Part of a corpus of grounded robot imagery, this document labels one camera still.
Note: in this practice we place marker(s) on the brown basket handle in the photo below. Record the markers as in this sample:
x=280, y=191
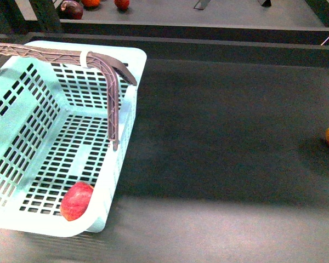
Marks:
x=110, y=68

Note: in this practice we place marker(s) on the red apple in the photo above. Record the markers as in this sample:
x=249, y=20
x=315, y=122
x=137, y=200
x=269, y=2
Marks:
x=76, y=200
x=122, y=5

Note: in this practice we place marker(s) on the light blue plastic basket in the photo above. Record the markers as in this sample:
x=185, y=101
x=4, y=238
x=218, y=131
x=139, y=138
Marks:
x=53, y=134

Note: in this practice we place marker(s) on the red apple on shelf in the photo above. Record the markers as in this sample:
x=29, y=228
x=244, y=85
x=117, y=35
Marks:
x=122, y=5

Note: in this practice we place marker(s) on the dark purple fruit front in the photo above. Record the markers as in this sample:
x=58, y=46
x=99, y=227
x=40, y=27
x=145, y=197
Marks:
x=71, y=10

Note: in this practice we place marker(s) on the black shelf divider right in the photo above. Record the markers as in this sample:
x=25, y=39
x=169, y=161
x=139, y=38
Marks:
x=265, y=3

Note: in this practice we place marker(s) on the dark metal rack post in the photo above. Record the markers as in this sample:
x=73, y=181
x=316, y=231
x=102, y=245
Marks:
x=46, y=15
x=11, y=19

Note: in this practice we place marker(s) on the dark metal rack post left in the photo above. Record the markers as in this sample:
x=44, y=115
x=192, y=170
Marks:
x=11, y=19

